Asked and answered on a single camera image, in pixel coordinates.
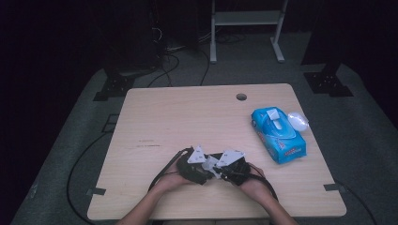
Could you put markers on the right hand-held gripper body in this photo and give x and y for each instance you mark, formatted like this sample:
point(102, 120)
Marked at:
point(237, 173)

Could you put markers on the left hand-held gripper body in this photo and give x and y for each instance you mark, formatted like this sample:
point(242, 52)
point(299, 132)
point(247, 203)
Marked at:
point(189, 172)

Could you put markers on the blue wet wipe packet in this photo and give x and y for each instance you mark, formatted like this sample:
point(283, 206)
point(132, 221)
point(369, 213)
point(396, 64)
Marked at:
point(281, 140)

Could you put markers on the person's left hand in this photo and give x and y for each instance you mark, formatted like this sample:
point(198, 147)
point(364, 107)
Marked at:
point(172, 184)

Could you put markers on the person's right hand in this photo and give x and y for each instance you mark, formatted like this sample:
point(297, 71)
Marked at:
point(256, 187)

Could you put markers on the grey tape strip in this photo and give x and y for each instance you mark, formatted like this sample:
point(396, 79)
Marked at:
point(333, 187)
point(96, 191)

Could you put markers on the black stand base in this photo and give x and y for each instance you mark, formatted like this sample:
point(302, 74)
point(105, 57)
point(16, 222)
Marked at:
point(114, 87)
point(325, 82)

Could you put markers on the white metal stand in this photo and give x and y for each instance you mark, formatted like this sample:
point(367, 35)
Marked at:
point(247, 18)

